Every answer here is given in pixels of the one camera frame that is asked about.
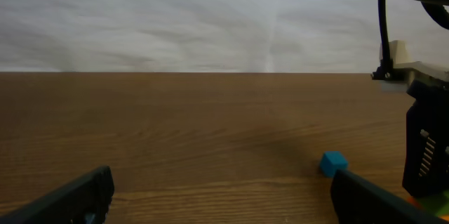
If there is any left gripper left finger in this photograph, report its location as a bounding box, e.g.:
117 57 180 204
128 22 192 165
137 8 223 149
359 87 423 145
0 165 116 224

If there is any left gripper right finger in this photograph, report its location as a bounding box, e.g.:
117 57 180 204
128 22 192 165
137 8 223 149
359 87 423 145
329 168 449 224

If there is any green cube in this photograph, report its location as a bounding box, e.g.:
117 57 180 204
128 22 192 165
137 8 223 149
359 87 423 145
417 190 449 218

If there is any blue cube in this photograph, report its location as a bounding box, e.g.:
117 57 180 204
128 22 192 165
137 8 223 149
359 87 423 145
319 150 349 178

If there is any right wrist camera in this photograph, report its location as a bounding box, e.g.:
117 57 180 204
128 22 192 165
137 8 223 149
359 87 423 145
379 40 449 93

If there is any black cable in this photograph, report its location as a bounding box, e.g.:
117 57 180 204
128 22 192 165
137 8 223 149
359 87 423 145
371 0 394 81

